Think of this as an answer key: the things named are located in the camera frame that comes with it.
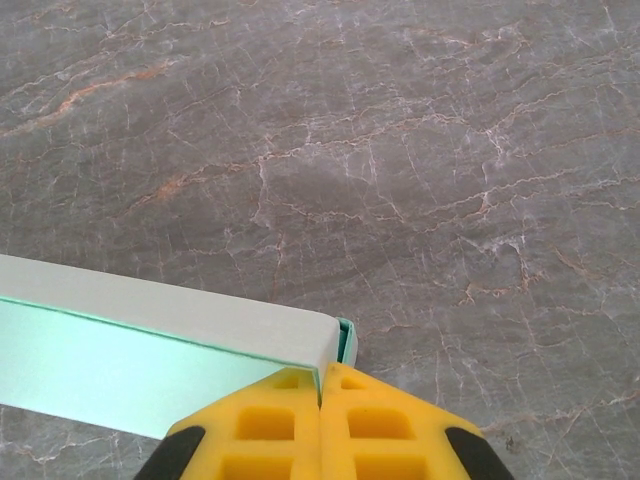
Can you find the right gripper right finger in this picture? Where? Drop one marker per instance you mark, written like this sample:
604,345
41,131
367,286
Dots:
340,440

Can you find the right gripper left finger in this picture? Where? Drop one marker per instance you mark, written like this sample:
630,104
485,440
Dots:
300,440

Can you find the light blue paper box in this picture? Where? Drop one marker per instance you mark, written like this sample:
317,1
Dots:
125,360

